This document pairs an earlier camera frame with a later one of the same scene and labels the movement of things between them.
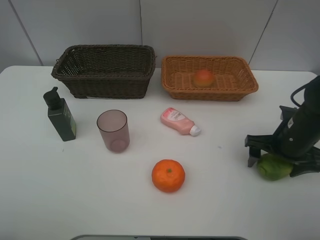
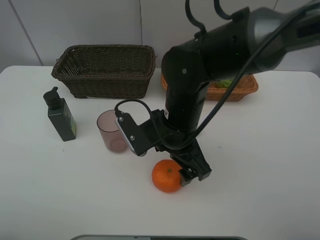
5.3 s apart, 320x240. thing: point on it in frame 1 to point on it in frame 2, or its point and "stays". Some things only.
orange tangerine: (168, 175) stays
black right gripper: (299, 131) to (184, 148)
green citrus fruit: (272, 168) to (225, 83)
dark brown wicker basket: (105, 71) stays
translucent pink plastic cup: (113, 125) stays
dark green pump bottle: (60, 115) stays
